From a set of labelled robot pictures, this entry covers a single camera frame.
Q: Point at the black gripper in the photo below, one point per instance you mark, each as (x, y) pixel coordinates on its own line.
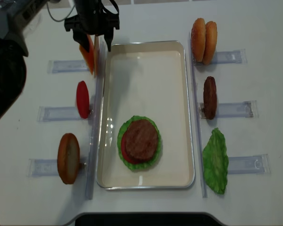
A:
(92, 19)

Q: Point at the orange cheese slice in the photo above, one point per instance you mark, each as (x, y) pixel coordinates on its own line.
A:
(96, 51)
(88, 56)

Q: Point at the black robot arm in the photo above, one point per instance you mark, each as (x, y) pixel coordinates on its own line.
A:
(14, 18)

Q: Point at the clear holder under cheese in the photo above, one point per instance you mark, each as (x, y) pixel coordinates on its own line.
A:
(67, 66)

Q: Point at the standing red tomato slice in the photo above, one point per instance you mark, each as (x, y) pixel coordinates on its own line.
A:
(82, 100)

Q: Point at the clear holder under tomato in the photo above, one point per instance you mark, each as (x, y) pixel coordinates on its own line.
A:
(69, 113)

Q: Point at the brown meat patty on tray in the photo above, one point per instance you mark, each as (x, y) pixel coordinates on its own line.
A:
(141, 140)

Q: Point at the red tomato slice on tray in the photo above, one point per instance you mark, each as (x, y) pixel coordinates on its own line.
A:
(124, 153)

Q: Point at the standing dark meat patty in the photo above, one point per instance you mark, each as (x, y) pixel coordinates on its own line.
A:
(210, 98)

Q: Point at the green lettuce leaf on tray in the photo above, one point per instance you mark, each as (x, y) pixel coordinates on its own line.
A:
(155, 153)

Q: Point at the standing green lettuce leaf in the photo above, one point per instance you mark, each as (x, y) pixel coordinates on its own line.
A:
(216, 162)

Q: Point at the clear holder under lettuce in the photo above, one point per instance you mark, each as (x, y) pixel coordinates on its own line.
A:
(257, 164)

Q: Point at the glazed top bun half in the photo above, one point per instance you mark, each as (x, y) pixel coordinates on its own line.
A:
(198, 39)

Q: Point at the white rectangular metal tray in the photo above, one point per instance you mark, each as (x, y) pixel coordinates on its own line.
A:
(145, 80)

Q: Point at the plain right bun half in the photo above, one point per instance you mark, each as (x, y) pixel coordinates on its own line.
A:
(211, 40)

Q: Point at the left standing bun half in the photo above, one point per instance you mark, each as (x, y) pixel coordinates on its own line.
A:
(68, 159)

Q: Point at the clear holder under left bun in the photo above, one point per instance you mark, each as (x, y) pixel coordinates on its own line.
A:
(42, 168)

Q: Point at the clear holder under buns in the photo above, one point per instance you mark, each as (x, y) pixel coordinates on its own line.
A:
(229, 57)

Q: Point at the clear holder under patty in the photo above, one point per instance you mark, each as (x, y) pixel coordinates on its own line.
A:
(245, 109)

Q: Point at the black base at table edge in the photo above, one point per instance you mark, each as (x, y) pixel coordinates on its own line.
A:
(146, 219)

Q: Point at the left clear acrylic rail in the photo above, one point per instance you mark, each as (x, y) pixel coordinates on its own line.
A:
(96, 118)

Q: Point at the clear acrylic rail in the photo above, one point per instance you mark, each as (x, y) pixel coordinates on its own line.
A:
(197, 121)
(96, 118)

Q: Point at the right clear acrylic rail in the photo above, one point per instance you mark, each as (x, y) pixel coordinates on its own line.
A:
(197, 121)

